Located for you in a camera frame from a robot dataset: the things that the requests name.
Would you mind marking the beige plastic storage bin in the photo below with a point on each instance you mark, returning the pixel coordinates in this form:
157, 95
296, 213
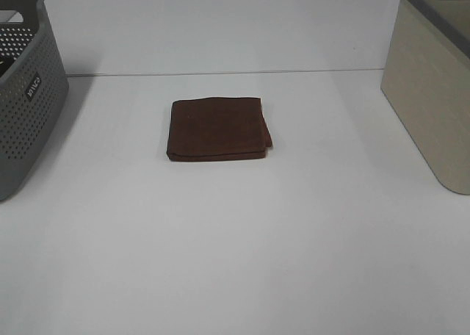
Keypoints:
426, 82

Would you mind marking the grey perforated plastic basket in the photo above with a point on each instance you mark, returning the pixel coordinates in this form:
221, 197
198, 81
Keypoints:
27, 47

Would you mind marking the brown towel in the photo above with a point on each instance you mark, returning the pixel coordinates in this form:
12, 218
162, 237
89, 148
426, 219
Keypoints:
217, 129

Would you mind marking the black label on basket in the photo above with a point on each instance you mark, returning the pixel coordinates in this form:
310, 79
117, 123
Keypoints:
33, 87

